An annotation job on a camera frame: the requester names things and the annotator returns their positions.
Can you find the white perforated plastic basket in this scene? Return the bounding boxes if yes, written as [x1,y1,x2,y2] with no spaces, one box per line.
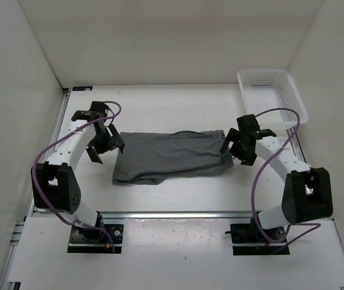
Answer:
[237,68,308,131]

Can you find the aluminium right frame rail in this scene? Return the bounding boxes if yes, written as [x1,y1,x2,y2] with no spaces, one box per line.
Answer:
[285,126,325,220]

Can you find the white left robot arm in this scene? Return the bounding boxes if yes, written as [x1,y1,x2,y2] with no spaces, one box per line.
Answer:
[31,101,125,242]

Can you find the blue corner label sticker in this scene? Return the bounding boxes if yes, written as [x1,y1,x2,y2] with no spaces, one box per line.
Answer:
[72,86,93,91]

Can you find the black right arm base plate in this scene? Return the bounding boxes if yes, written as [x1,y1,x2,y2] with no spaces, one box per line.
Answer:
[224,224,290,256]

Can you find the aluminium left frame rail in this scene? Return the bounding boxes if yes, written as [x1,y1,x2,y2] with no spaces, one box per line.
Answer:
[0,88,75,289]

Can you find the aluminium frame rail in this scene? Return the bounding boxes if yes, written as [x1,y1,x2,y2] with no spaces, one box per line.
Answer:
[0,88,75,289]
[285,126,325,220]
[102,211,252,219]

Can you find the grey cotton shorts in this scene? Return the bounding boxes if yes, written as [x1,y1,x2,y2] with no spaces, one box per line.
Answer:
[112,130,233,186]

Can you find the aluminium front frame rail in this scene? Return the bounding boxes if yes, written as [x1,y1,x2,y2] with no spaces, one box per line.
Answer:
[102,211,252,219]

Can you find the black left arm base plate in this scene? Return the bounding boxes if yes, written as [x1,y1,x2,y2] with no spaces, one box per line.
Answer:
[67,224,124,254]

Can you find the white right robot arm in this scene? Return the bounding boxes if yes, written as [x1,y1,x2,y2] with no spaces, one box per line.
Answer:
[221,114,333,242]

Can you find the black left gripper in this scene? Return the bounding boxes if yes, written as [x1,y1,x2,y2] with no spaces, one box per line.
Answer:
[86,124,125,164]

